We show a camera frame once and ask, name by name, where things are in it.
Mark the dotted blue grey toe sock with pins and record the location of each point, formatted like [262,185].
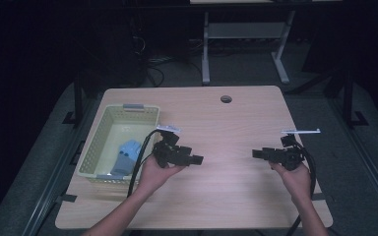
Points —
[123,162]

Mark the grey metal table frame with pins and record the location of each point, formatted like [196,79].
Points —
[242,30]

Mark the pale green plastic basket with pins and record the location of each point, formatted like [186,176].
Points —
[111,131]

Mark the person's left hand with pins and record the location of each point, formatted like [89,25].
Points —
[152,178]

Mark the person's right hand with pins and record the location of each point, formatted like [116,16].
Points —
[298,183]

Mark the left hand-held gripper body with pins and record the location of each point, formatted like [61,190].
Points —
[165,154]

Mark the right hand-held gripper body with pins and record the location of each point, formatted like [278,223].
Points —
[290,155]

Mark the black metal stand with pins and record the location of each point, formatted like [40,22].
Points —
[348,98]
[77,98]

